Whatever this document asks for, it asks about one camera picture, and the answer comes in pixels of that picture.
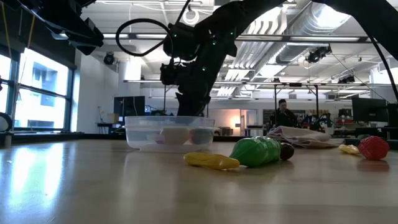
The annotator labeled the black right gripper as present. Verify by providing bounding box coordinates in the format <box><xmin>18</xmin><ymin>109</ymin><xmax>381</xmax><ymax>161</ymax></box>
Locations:
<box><xmin>175</xmin><ymin>55</ymin><xmax>220</xmax><ymax>118</ymax></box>

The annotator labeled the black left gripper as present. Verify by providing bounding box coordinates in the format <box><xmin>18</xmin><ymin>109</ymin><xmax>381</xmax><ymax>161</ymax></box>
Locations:
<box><xmin>40</xmin><ymin>0</ymin><xmax>104</xmax><ymax>57</ymax></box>

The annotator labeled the beige toy onion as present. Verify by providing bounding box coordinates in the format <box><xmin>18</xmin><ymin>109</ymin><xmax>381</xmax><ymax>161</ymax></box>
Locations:
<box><xmin>160</xmin><ymin>126</ymin><xmax>191</xmax><ymax>146</ymax></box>

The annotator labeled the pale yellow toy fruit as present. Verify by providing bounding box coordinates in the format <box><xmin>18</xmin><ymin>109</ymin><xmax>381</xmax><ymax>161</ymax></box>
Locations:
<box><xmin>338</xmin><ymin>144</ymin><xmax>361</xmax><ymax>156</ymax></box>

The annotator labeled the red toy strawberry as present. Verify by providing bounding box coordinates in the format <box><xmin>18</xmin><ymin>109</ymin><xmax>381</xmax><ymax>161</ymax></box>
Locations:
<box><xmin>357</xmin><ymin>135</ymin><xmax>391</xmax><ymax>162</ymax></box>

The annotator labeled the clear plastic tupperware container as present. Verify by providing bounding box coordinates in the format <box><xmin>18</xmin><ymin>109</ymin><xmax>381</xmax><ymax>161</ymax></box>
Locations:
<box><xmin>124</xmin><ymin>115</ymin><xmax>219</xmax><ymax>154</ymax></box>

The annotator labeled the black ceiling spotlight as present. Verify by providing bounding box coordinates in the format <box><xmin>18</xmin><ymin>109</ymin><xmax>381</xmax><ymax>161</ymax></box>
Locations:
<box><xmin>103</xmin><ymin>52</ymin><xmax>116</xmax><ymax>66</ymax></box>

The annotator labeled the long linear ceiling light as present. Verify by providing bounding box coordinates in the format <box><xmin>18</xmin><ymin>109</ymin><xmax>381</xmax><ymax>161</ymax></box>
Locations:
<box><xmin>96</xmin><ymin>32</ymin><xmax>379</xmax><ymax>43</ymax></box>

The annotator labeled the large window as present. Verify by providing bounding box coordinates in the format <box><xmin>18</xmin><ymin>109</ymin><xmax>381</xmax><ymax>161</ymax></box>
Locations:
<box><xmin>0</xmin><ymin>46</ymin><xmax>75</xmax><ymax>133</ymax></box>

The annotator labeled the black television screen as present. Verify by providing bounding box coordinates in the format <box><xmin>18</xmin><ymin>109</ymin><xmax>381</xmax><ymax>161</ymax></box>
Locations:
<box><xmin>113</xmin><ymin>95</ymin><xmax>146</xmax><ymax>118</ymax></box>

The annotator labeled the person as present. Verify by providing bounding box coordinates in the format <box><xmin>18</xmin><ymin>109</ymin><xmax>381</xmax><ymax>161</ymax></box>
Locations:
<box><xmin>269</xmin><ymin>98</ymin><xmax>299</xmax><ymax>129</ymax></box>

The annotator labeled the red toy cherry with stem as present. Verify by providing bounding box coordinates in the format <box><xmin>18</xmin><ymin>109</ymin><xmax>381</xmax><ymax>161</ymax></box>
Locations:
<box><xmin>279</xmin><ymin>142</ymin><xmax>295</xmax><ymax>162</ymax></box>

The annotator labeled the beige cloth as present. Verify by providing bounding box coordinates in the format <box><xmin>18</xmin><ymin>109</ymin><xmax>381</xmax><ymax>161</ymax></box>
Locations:
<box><xmin>266</xmin><ymin>125</ymin><xmax>346</xmax><ymax>149</ymax></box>

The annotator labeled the round black-rimmed white object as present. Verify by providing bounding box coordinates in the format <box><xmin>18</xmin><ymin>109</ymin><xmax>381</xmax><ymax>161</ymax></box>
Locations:
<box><xmin>0</xmin><ymin>111</ymin><xmax>14</xmax><ymax>149</ymax></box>

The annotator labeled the large black computer monitor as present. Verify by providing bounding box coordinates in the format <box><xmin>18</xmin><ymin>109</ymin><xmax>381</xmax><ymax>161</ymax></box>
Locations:
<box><xmin>351</xmin><ymin>97</ymin><xmax>389</xmax><ymax>123</ymax></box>

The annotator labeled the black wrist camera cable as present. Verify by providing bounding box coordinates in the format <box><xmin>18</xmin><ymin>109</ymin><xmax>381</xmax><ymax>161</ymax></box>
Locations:
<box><xmin>115</xmin><ymin>0</ymin><xmax>193</xmax><ymax>58</ymax></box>

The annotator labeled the black metal stand frame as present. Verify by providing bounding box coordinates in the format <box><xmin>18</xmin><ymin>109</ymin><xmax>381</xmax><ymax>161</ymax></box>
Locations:
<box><xmin>162</xmin><ymin>83</ymin><xmax>180</xmax><ymax>118</ymax></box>
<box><xmin>272</xmin><ymin>82</ymin><xmax>320</xmax><ymax>130</ymax></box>

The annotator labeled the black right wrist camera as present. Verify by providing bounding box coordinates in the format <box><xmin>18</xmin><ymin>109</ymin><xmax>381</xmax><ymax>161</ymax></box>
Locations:
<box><xmin>159</xmin><ymin>60</ymin><xmax>182</xmax><ymax>86</ymax></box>

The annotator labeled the yellow cable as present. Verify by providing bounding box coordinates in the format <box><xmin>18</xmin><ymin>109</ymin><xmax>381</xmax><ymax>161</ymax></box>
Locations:
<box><xmin>27</xmin><ymin>14</ymin><xmax>37</xmax><ymax>48</ymax></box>

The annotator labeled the black ceiling camera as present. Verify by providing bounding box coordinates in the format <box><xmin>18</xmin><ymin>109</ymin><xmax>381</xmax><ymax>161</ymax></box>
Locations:
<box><xmin>338</xmin><ymin>75</ymin><xmax>356</xmax><ymax>85</ymax></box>
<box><xmin>305</xmin><ymin>45</ymin><xmax>333</xmax><ymax>64</ymax></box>

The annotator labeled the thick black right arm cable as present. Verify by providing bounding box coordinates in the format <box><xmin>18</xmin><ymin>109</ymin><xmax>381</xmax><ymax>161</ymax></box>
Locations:
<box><xmin>368</xmin><ymin>35</ymin><xmax>398</xmax><ymax>102</ymax></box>

